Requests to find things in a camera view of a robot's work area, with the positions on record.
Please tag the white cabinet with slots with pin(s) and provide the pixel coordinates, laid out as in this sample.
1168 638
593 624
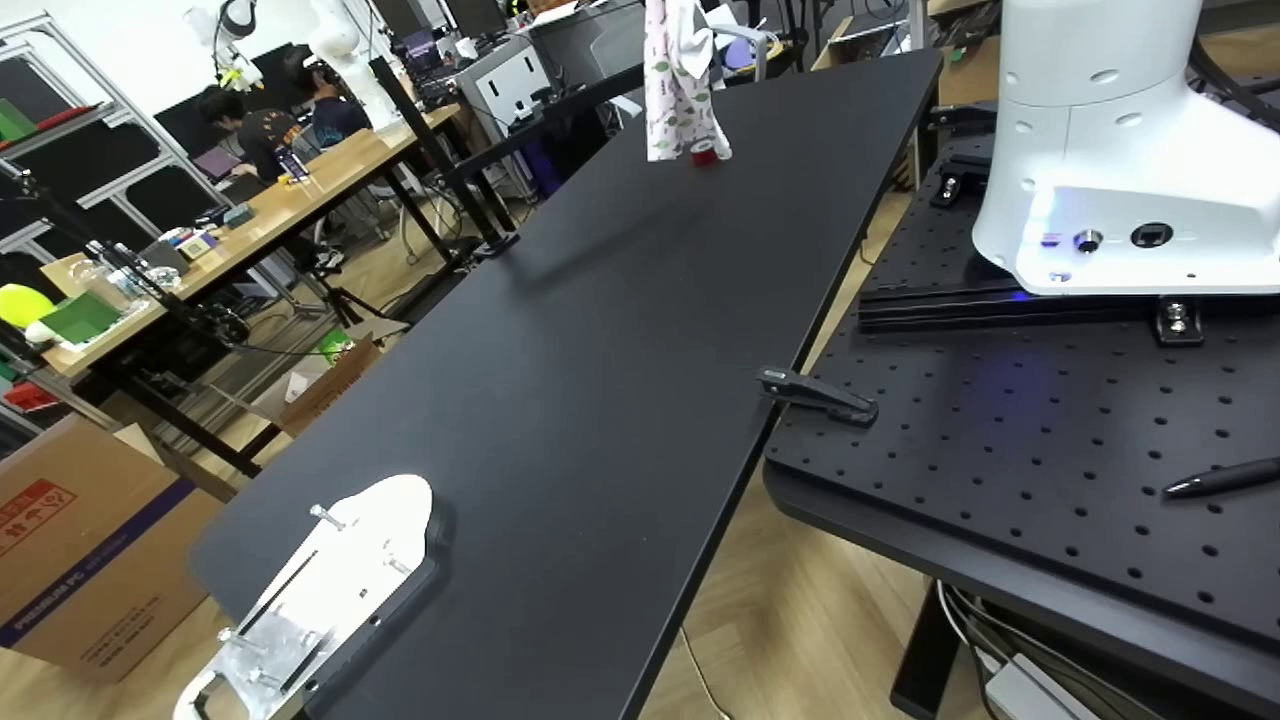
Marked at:
515 81

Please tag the seated person in dark clothes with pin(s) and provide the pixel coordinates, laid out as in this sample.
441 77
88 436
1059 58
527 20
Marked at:
325 110
262 141

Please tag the green mat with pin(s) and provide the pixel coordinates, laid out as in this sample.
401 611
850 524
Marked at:
82 321

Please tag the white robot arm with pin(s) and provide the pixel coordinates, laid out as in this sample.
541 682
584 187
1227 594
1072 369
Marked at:
1104 134

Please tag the white patterned cloth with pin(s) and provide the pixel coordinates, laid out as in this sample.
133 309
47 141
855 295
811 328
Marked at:
682 92

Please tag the grey power strip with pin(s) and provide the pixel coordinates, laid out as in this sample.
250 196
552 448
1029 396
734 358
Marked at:
1035 694

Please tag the black perforated breadboard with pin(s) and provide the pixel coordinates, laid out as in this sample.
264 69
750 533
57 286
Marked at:
1043 467

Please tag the black pen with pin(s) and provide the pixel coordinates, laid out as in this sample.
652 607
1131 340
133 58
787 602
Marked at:
1227 476

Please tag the black aluminium rail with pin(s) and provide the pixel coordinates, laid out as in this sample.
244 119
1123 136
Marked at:
986 309

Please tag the yellow-green object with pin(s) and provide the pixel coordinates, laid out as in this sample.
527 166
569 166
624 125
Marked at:
23 305

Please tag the metal corner bracket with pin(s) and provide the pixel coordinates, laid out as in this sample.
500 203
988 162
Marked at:
1177 321

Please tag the clear acrylic plate fixture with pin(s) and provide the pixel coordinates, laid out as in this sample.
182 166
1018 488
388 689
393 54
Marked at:
360 547

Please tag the cardboard box with red print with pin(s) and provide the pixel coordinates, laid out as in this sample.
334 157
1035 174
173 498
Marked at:
93 547

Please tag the long wooden table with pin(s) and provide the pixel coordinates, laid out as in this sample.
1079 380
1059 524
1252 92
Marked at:
264 222

